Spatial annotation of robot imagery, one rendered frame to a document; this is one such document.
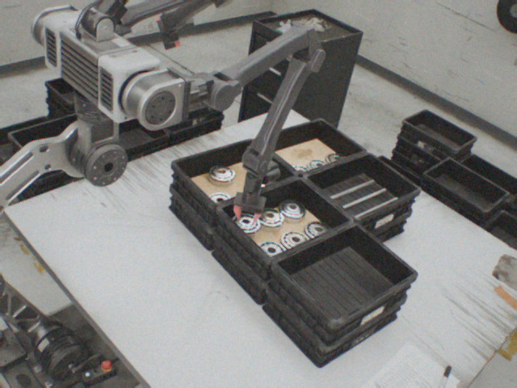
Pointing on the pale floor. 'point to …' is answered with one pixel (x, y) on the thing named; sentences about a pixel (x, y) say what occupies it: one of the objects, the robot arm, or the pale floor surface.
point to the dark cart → (325, 76)
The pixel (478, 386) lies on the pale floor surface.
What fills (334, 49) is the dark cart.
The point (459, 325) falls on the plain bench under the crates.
